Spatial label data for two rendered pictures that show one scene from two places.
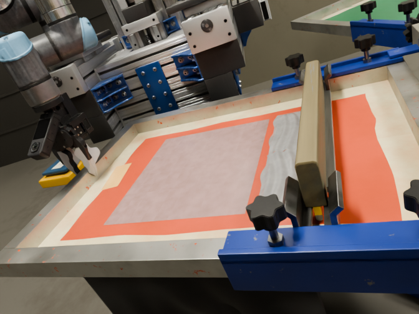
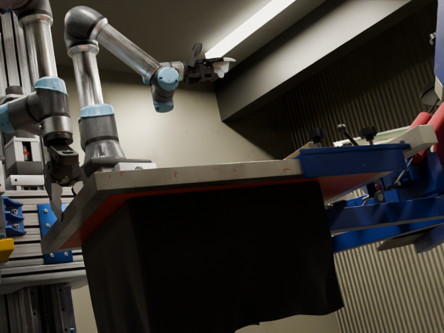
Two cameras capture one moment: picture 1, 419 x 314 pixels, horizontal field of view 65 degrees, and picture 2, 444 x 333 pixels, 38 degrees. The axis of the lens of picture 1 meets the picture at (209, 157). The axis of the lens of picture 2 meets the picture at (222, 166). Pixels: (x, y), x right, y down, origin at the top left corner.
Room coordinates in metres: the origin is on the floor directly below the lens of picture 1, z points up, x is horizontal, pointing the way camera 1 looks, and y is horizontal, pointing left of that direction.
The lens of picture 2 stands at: (-0.35, 1.31, 0.62)
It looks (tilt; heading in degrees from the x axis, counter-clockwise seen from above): 15 degrees up; 305
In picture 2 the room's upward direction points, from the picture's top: 12 degrees counter-clockwise
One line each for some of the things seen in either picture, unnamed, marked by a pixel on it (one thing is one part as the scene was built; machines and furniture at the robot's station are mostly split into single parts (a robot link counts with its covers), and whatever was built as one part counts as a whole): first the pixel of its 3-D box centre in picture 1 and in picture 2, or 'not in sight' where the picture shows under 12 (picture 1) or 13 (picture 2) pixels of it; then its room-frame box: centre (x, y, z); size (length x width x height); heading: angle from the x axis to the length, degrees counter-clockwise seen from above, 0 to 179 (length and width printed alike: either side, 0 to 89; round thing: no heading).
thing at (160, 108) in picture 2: not in sight; (162, 95); (1.07, -0.46, 1.56); 0.11 x 0.08 x 0.11; 141
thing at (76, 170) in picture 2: (62, 122); (60, 162); (0.81, 0.30, 1.12); 0.09 x 0.08 x 0.12; 153
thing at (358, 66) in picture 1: (333, 80); not in sight; (0.75, -0.36, 0.97); 0.30 x 0.05 x 0.07; 63
